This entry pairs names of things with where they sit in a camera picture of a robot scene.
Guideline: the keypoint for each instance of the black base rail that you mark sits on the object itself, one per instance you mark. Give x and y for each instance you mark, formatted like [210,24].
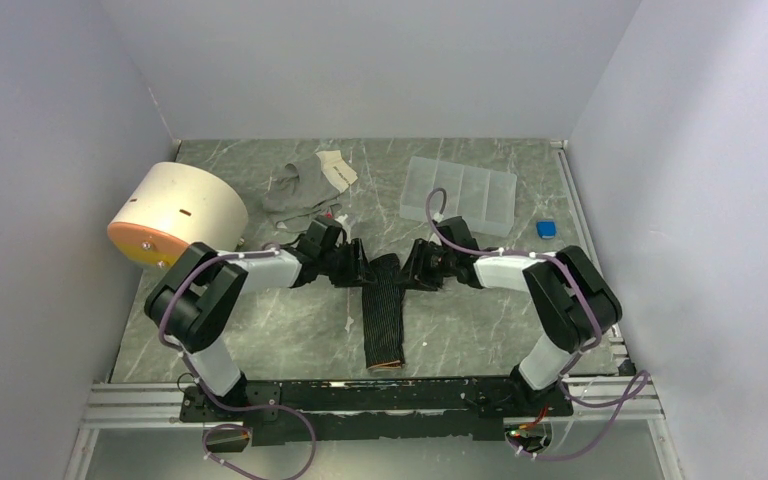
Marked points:
[479,407]

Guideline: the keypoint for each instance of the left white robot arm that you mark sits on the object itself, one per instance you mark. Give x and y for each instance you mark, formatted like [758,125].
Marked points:
[192,303]

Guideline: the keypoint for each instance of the black striped underwear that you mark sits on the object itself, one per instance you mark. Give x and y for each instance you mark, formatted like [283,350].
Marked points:
[382,315]

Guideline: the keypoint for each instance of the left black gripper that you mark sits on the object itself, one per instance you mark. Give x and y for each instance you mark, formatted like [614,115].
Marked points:
[358,271]

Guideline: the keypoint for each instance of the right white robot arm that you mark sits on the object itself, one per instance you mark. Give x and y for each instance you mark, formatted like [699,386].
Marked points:
[574,303]

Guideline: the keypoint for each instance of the blue small block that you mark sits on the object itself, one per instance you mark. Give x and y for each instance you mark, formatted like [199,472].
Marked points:
[546,229]

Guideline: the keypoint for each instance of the clear plastic organizer box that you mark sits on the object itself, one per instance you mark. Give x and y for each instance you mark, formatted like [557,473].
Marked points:
[484,198]

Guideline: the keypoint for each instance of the cream cylindrical drum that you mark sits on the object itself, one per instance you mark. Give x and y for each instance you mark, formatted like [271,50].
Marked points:
[174,206]

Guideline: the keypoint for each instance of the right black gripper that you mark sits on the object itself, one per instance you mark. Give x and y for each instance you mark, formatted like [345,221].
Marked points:
[414,273]

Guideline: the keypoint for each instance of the grey underwear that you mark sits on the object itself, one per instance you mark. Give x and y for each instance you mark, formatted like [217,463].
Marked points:
[305,188]

